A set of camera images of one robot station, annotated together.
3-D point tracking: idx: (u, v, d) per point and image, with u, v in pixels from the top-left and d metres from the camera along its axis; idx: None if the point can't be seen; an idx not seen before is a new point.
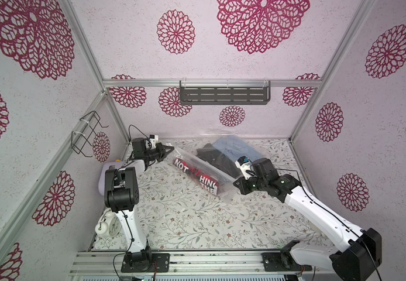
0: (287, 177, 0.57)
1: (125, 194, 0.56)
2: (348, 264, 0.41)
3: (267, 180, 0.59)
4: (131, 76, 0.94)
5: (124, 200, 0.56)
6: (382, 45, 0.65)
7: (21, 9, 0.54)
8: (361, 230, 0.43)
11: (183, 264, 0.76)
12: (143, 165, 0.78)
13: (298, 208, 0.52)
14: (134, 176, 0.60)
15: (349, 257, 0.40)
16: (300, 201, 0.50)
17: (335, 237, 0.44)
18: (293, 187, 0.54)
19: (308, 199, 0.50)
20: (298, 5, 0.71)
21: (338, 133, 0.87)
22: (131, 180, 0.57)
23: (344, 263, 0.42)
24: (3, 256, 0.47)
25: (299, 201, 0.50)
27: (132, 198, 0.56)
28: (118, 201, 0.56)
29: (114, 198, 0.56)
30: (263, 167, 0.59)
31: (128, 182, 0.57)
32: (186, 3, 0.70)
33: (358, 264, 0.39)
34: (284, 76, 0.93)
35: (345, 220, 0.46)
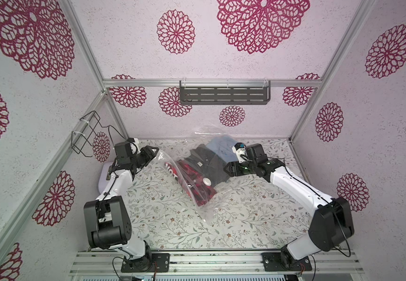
0: (275, 161, 0.62)
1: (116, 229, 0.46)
2: (320, 229, 0.45)
3: (255, 163, 0.68)
4: (131, 76, 0.94)
5: (114, 237, 0.46)
6: (382, 46, 0.65)
7: (21, 9, 0.54)
8: (331, 199, 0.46)
11: (183, 264, 0.76)
12: (130, 177, 0.65)
13: (281, 185, 0.57)
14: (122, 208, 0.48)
15: (317, 220, 0.44)
16: (281, 175, 0.57)
17: (308, 205, 0.49)
18: (278, 167, 0.60)
19: (288, 175, 0.56)
20: (298, 5, 0.71)
21: (338, 133, 0.87)
22: (119, 213, 0.46)
23: (316, 227, 0.46)
24: (3, 256, 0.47)
25: (280, 177, 0.56)
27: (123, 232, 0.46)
28: (106, 240, 0.46)
29: (102, 236, 0.46)
30: (254, 151, 0.66)
31: (117, 216, 0.46)
32: (186, 3, 0.70)
33: (324, 224, 0.43)
34: (284, 75, 0.93)
35: (319, 191, 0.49)
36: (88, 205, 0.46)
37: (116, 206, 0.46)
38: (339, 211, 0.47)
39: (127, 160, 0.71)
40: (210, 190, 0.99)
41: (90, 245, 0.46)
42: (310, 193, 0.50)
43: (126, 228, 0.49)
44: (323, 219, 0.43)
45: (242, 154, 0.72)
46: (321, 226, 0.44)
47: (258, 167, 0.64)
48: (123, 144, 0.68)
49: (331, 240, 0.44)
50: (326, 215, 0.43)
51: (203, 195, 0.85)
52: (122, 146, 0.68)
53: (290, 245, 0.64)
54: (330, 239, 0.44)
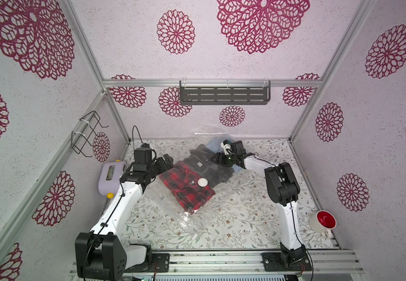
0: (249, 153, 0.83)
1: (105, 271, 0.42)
2: (271, 186, 0.61)
3: (236, 155, 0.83)
4: (131, 77, 0.94)
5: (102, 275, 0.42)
6: (381, 46, 0.66)
7: (21, 9, 0.54)
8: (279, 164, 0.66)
11: (183, 264, 0.76)
12: (138, 192, 0.56)
13: (250, 166, 0.77)
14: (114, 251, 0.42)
15: (268, 179, 0.62)
16: (248, 158, 0.77)
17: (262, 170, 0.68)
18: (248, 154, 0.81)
19: (254, 157, 0.76)
20: (298, 5, 0.71)
21: (338, 133, 0.87)
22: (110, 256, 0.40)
23: (269, 186, 0.62)
24: (4, 256, 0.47)
25: (248, 158, 0.77)
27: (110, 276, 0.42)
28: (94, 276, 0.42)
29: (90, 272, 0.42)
30: (236, 146, 0.87)
31: (107, 258, 0.41)
32: (186, 3, 0.70)
33: (271, 179, 0.60)
34: (284, 76, 0.93)
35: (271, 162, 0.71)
36: (81, 237, 0.41)
37: (108, 248, 0.40)
38: (283, 172, 0.66)
39: (143, 167, 0.63)
40: (209, 191, 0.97)
41: (79, 276, 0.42)
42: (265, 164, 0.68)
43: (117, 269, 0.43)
44: (270, 175, 0.60)
45: (227, 148, 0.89)
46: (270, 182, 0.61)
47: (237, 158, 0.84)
48: (142, 150, 0.62)
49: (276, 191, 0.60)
50: (270, 171, 0.61)
51: (202, 201, 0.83)
52: (141, 152, 0.62)
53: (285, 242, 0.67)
54: (277, 188, 0.60)
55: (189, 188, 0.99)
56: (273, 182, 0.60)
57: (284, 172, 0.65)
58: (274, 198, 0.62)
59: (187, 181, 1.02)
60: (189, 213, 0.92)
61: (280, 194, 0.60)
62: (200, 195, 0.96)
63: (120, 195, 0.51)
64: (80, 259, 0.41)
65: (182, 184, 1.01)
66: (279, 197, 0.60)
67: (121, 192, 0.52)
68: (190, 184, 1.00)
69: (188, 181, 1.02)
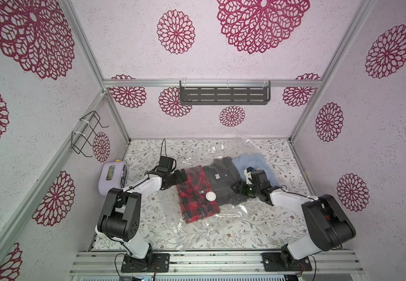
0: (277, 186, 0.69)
1: (121, 225, 0.47)
2: (316, 226, 0.46)
3: (258, 187, 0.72)
4: (131, 77, 0.94)
5: (117, 228, 0.47)
6: (382, 46, 0.65)
7: (21, 9, 0.54)
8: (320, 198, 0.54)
11: (183, 264, 0.76)
12: (159, 184, 0.67)
13: (279, 202, 0.63)
14: (137, 205, 0.50)
15: (309, 216, 0.48)
16: (276, 191, 0.66)
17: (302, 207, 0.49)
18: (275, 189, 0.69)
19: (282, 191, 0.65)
20: (298, 5, 0.71)
21: (338, 133, 0.87)
22: (132, 208, 0.48)
23: (312, 226, 0.47)
24: (3, 256, 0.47)
25: (277, 192, 0.65)
27: (126, 229, 0.47)
28: (111, 228, 0.47)
29: (110, 223, 0.48)
30: (258, 176, 0.74)
31: (128, 211, 0.48)
32: (186, 3, 0.70)
33: (314, 217, 0.47)
34: (284, 76, 0.93)
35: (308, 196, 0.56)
36: (112, 191, 0.50)
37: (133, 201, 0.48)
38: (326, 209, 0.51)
39: (164, 168, 0.76)
40: (213, 207, 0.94)
41: (98, 226, 0.48)
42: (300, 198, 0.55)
43: (131, 226, 0.49)
44: (311, 211, 0.47)
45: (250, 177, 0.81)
46: (313, 221, 0.47)
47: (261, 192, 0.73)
48: (167, 156, 0.76)
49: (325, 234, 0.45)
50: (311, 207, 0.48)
51: (202, 213, 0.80)
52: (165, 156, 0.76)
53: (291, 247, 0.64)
54: (323, 229, 0.46)
55: (196, 196, 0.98)
56: (317, 221, 0.46)
57: (326, 208, 0.52)
58: (320, 243, 0.46)
59: (197, 188, 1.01)
60: (185, 221, 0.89)
61: (330, 237, 0.45)
62: (203, 208, 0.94)
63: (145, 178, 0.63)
64: (105, 209, 0.49)
65: (191, 192, 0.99)
66: (330, 240, 0.45)
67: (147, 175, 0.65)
68: (199, 194, 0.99)
69: (198, 189, 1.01)
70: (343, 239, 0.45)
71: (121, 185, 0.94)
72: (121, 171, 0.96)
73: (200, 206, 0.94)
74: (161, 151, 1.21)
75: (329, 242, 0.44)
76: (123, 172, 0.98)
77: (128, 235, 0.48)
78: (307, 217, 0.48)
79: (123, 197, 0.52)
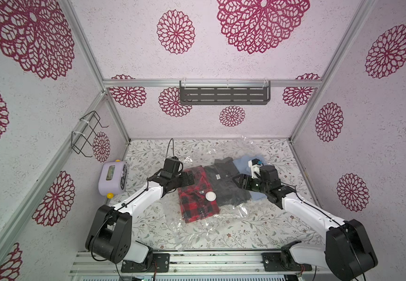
0: (288, 188, 0.64)
1: (108, 247, 0.44)
2: (337, 255, 0.42)
3: (268, 187, 0.69)
4: (131, 76, 0.94)
5: (105, 250, 0.44)
6: (382, 46, 0.65)
7: (21, 9, 0.54)
8: (343, 221, 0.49)
11: (183, 264, 0.76)
12: (158, 194, 0.61)
13: (293, 211, 0.58)
14: (125, 229, 0.45)
15: (333, 247, 0.43)
16: (292, 201, 0.58)
17: (324, 229, 0.46)
18: (289, 193, 0.62)
19: (299, 201, 0.57)
20: (298, 5, 0.71)
21: (338, 133, 0.87)
22: (120, 232, 0.43)
23: (333, 254, 0.44)
24: (3, 256, 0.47)
25: (291, 202, 0.58)
27: (112, 253, 0.43)
28: (99, 249, 0.44)
29: (97, 243, 0.44)
30: (269, 175, 0.66)
31: (116, 233, 0.44)
32: (186, 3, 0.70)
33: (339, 251, 0.41)
34: (284, 76, 0.93)
35: (330, 214, 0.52)
36: (102, 208, 0.46)
37: (121, 225, 0.44)
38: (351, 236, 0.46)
39: (168, 174, 0.70)
40: (213, 207, 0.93)
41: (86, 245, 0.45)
42: (322, 216, 0.49)
43: (119, 250, 0.45)
44: (338, 244, 0.42)
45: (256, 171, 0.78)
46: (337, 254, 0.42)
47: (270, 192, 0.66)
48: (173, 160, 0.69)
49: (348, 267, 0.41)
50: (338, 237, 0.42)
51: (201, 213, 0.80)
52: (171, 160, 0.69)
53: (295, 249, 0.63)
54: (348, 266, 0.41)
55: (195, 196, 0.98)
56: (341, 256, 0.41)
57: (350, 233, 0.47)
58: (338, 271, 0.43)
59: (198, 188, 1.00)
60: (185, 221, 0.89)
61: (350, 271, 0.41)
62: (203, 207, 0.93)
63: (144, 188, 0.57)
64: (94, 228, 0.45)
65: (191, 192, 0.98)
66: (348, 274, 0.41)
67: (146, 186, 0.59)
68: (199, 194, 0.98)
69: (198, 189, 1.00)
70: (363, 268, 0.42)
71: (121, 185, 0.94)
72: (121, 171, 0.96)
73: (200, 207, 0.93)
74: (161, 151, 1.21)
75: (348, 276, 0.41)
76: (123, 172, 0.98)
77: (116, 258, 0.44)
78: (329, 244, 0.44)
79: (113, 215, 0.48)
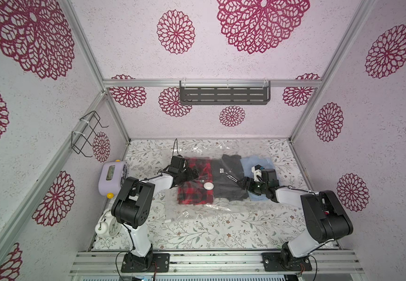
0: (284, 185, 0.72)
1: (133, 211, 0.50)
2: (311, 217, 0.49)
3: (267, 184, 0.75)
4: (131, 76, 0.94)
5: (129, 213, 0.50)
6: (382, 46, 0.65)
7: (21, 9, 0.54)
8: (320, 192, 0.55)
11: (183, 264, 0.76)
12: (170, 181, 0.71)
13: (283, 197, 0.66)
14: (150, 194, 0.54)
15: (305, 207, 0.50)
16: (282, 188, 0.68)
17: None
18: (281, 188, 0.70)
19: (288, 188, 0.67)
20: (298, 5, 0.71)
21: (338, 133, 0.87)
22: (145, 196, 0.52)
23: (308, 216, 0.50)
24: (3, 256, 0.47)
25: (282, 188, 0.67)
27: (137, 215, 0.50)
28: (123, 213, 0.51)
29: (123, 208, 0.51)
30: (268, 174, 0.77)
31: (142, 198, 0.51)
32: (186, 3, 0.70)
33: (310, 207, 0.49)
34: (284, 76, 0.93)
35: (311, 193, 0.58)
36: (129, 178, 0.54)
37: (147, 189, 0.52)
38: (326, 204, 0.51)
39: (176, 169, 0.80)
40: (207, 196, 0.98)
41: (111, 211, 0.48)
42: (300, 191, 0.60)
43: (143, 213, 0.52)
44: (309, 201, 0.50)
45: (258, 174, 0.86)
46: (310, 212, 0.49)
47: (267, 188, 0.77)
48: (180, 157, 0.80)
49: (320, 224, 0.47)
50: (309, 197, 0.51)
51: (195, 198, 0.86)
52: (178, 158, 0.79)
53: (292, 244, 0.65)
54: (319, 219, 0.48)
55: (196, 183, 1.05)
56: (313, 212, 0.48)
57: (327, 204, 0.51)
58: (315, 236, 0.48)
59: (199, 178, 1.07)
60: (178, 200, 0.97)
61: (324, 228, 0.46)
62: (198, 194, 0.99)
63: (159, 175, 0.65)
64: (119, 195, 0.52)
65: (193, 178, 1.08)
66: (323, 231, 0.46)
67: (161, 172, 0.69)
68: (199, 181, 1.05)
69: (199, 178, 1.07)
70: (337, 232, 0.46)
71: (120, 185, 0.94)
72: (121, 171, 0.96)
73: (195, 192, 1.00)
74: (161, 151, 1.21)
75: (322, 232, 0.46)
76: (123, 172, 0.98)
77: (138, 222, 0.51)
78: (304, 208, 0.51)
79: (137, 186, 0.56)
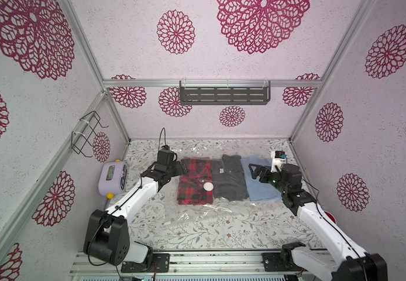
0: (309, 196, 0.59)
1: (107, 250, 0.44)
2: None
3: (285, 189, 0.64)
4: (131, 77, 0.94)
5: (103, 253, 0.43)
6: (381, 46, 0.66)
7: (21, 9, 0.54)
8: (364, 253, 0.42)
11: (183, 264, 0.76)
12: (155, 185, 0.60)
13: (306, 220, 0.54)
14: (121, 233, 0.44)
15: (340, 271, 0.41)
16: (310, 213, 0.54)
17: (339, 256, 0.43)
18: (308, 203, 0.57)
19: (317, 212, 0.53)
20: (298, 5, 0.71)
21: (338, 133, 0.87)
22: (116, 236, 0.42)
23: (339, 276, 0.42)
24: (3, 256, 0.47)
25: (309, 214, 0.53)
27: (112, 256, 0.43)
28: (96, 253, 0.44)
29: (95, 248, 0.44)
30: (292, 176, 0.59)
31: (112, 238, 0.43)
32: (186, 3, 0.70)
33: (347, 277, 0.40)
34: (284, 76, 0.93)
35: (350, 240, 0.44)
36: (96, 213, 0.45)
37: (115, 229, 0.42)
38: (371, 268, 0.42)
39: (163, 167, 0.67)
40: (207, 197, 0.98)
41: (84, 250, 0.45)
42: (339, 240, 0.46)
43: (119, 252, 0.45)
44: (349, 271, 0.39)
45: (277, 164, 0.77)
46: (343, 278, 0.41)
47: (286, 195, 0.61)
48: (166, 151, 0.66)
49: None
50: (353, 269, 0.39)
51: (195, 199, 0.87)
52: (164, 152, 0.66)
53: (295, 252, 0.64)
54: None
55: (195, 183, 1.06)
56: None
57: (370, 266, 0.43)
58: None
59: (198, 178, 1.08)
60: (178, 201, 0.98)
61: None
62: (198, 195, 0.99)
63: (137, 186, 0.55)
64: (90, 232, 0.44)
65: (193, 177, 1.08)
66: None
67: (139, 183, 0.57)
68: (198, 181, 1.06)
69: (199, 178, 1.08)
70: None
71: (120, 185, 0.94)
72: (121, 171, 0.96)
73: (195, 192, 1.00)
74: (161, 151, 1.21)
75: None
76: (123, 172, 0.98)
77: (114, 261, 0.44)
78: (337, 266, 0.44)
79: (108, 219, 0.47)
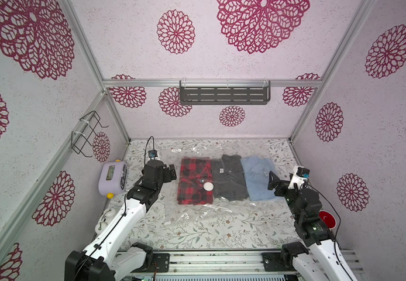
0: (326, 230, 0.54)
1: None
2: None
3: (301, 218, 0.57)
4: (131, 77, 0.94)
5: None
6: (382, 46, 0.65)
7: (21, 9, 0.54)
8: None
11: (183, 264, 0.76)
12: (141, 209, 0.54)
13: (320, 260, 0.51)
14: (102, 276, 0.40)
15: None
16: (326, 255, 0.49)
17: None
18: (324, 240, 0.52)
19: (335, 256, 0.49)
20: (298, 5, 0.71)
21: (338, 133, 0.87)
22: None
23: None
24: (3, 256, 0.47)
25: (324, 256, 0.49)
27: None
28: None
29: None
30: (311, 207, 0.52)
31: None
32: (186, 3, 0.70)
33: None
34: (284, 76, 0.93)
35: None
36: (73, 255, 0.40)
37: (95, 274, 0.38)
38: None
39: (152, 185, 0.61)
40: (207, 197, 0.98)
41: None
42: None
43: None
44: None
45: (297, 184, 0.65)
46: None
47: (301, 225, 0.56)
48: (153, 166, 0.59)
49: None
50: None
51: (195, 199, 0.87)
52: (152, 168, 0.58)
53: (298, 260, 0.63)
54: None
55: (195, 183, 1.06)
56: None
57: None
58: None
59: (198, 178, 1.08)
60: (178, 201, 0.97)
61: None
62: (198, 195, 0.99)
63: (120, 215, 0.50)
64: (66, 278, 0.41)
65: (193, 177, 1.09)
66: None
67: (124, 211, 0.51)
68: (198, 181, 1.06)
69: (198, 178, 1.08)
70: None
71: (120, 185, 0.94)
72: (121, 171, 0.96)
73: (195, 192, 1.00)
74: (161, 151, 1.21)
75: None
76: (123, 172, 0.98)
77: None
78: None
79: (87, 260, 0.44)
